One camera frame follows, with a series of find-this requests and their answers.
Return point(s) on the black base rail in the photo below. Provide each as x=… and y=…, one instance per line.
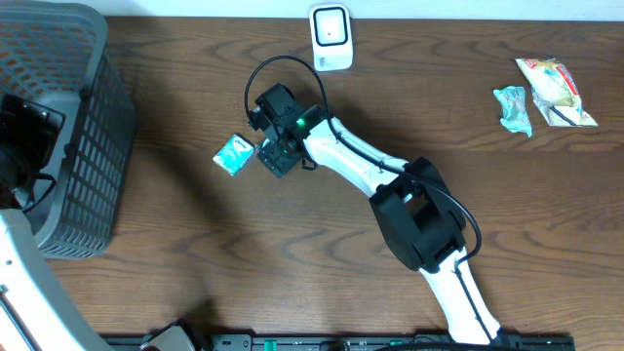
x=180, y=335

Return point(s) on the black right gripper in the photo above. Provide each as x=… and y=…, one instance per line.
x=266, y=154

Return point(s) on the grey plastic mesh basket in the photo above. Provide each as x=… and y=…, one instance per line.
x=54, y=54

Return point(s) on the white barcode scanner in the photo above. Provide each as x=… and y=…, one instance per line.
x=331, y=37

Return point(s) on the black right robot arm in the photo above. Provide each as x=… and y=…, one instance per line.
x=421, y=222

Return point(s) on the teal snack packet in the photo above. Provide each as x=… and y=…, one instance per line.
x=514, y=113

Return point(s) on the yellow snack bag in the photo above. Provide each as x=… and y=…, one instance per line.
x=554, y=93

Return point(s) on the teal small box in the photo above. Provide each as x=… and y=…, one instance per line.
x=234, y=154

